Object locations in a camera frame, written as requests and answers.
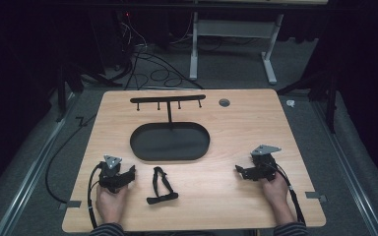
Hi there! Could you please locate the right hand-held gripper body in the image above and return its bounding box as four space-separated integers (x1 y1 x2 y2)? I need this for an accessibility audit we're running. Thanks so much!
248 144 283 182

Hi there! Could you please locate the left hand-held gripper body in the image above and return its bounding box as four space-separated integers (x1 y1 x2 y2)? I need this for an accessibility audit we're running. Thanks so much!
97 154 130 195

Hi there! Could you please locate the person's left hand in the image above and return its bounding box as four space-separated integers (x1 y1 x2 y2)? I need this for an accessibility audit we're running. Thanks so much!
94 183 130 226

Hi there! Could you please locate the person's right hand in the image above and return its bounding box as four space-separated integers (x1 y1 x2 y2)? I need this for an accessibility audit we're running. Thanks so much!
260 171 297 226

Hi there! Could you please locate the black hook rack with tray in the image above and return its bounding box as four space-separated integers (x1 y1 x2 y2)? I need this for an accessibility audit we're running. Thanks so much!
129 94 211 162

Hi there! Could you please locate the grey tape piece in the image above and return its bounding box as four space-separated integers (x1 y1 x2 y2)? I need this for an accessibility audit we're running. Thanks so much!
58 200 83 211
304 191 328 203

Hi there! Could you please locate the person's left striped sleeve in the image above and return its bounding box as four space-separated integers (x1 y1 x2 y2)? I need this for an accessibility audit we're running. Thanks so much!
89 222 126 236

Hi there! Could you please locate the person's striped sleeve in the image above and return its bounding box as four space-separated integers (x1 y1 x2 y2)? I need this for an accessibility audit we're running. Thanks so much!
273 221 310 236
89 222 126 236

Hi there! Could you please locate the person's right striped sleeve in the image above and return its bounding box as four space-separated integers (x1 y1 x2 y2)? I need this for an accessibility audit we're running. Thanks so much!
273 221 310 236

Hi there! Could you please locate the black stand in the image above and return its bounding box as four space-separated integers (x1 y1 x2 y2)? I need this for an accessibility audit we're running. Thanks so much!
54 60 123 123
276 70 340 135

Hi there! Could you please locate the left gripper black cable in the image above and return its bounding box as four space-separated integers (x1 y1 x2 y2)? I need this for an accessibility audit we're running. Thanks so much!
87 162 103 230

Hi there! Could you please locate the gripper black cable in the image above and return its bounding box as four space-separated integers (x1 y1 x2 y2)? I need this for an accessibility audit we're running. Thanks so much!
269 162 307 226
87 162 103 230

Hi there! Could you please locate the black strap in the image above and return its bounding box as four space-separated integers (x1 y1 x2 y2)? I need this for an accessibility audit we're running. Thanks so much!
146 166 180 206

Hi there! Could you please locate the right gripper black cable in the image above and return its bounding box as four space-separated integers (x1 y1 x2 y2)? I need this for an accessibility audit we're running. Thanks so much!
269 162 307 226

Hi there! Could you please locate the black floor cable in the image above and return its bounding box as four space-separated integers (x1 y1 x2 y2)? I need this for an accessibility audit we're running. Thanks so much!
44 112 98 205

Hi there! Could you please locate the metal floor rail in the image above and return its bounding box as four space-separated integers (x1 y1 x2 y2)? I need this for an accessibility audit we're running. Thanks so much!
310 97 378 236
0 92 77 236

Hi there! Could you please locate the tangle of floor cables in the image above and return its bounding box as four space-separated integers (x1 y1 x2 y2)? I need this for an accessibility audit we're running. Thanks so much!
112 11 205 91

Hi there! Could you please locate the white desk frame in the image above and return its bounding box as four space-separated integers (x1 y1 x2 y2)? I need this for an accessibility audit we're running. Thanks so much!
189 12 285 86

